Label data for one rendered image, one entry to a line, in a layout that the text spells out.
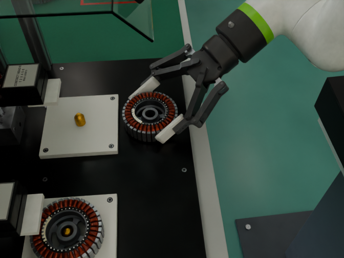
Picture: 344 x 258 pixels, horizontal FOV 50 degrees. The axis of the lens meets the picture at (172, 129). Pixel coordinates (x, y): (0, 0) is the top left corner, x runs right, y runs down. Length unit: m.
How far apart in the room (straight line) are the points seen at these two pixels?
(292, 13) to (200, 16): 1.68
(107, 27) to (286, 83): 1.20
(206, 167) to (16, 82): 0.38
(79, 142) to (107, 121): 0.07
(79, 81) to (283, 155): 1.09
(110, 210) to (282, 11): 0.47
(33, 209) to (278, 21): 0.53
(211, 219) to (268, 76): 1.43
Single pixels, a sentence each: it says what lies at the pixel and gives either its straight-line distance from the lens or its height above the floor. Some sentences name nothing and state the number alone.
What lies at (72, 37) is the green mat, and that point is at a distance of 1.04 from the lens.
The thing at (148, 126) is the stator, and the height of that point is 0.81.
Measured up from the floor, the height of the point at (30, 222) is 0.88.
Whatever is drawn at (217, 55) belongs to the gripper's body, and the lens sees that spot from 0.72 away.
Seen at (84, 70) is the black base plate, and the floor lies 0.77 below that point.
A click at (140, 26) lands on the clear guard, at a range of 0.58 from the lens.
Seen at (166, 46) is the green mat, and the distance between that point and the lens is 0.98.
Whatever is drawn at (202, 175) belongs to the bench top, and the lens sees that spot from 0.73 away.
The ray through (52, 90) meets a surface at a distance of 0.72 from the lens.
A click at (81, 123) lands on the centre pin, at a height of 0.79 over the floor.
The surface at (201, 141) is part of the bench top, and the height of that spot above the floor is 0.75.
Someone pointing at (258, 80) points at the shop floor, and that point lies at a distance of 2.00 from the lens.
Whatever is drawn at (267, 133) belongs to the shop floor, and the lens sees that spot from 1.78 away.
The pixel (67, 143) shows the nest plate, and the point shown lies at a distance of 0.76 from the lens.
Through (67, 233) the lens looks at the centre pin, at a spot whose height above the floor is 0.81.
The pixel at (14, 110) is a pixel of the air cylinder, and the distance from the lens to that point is 0.79.
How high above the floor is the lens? 1.37
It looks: 52 degrees down
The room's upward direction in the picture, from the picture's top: straight up
